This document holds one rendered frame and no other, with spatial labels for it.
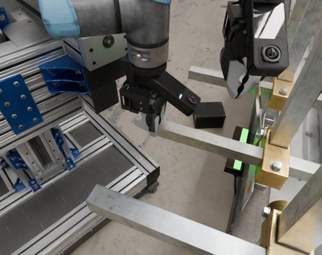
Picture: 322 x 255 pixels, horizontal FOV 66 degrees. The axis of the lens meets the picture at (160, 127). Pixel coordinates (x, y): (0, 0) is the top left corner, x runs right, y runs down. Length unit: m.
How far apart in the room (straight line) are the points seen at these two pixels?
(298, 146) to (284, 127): 0.43
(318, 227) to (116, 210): 0.23
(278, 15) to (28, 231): 1.18
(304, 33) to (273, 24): 0.34
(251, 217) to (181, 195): 0.83
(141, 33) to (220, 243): 0.32
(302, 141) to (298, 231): 0.69
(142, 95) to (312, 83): 0.30
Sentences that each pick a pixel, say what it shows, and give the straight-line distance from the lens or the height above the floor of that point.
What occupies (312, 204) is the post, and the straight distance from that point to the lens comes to 0.27.
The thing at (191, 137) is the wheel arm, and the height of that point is 0.86.
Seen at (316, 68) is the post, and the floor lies 1.06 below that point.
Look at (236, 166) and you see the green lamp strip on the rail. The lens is 0.73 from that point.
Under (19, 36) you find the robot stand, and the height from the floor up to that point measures 0.95.
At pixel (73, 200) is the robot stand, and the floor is 0.21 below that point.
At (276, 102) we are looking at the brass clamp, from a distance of 0.72.
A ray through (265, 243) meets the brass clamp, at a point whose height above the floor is 0.95.
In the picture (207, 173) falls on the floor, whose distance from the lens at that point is 1.54.
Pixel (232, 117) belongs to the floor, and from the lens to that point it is 1.89.
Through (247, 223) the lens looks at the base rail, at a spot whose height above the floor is 0.70.
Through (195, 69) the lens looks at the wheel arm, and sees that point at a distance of 0.76.
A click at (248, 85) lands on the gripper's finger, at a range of 0.46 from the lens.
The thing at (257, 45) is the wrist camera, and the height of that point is 1.12.
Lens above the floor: 1.28
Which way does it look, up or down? 47 degrees down
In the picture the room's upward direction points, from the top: straight up
